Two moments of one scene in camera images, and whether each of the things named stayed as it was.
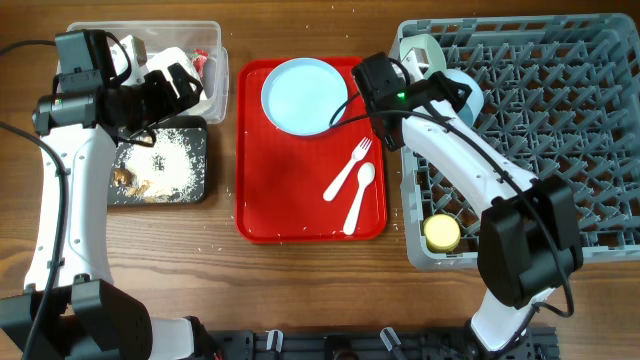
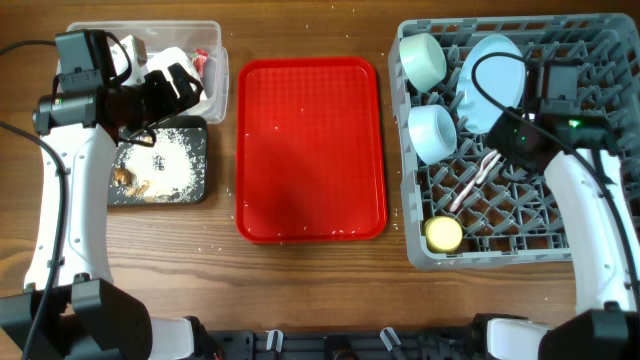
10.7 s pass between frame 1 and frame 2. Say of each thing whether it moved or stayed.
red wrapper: stayed
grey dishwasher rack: stayed
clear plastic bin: stayed
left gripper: stayed
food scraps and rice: stayed
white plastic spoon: moved
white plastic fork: moved
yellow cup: stayed
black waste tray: stayed
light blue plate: moved
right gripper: moved
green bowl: stayed
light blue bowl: moved
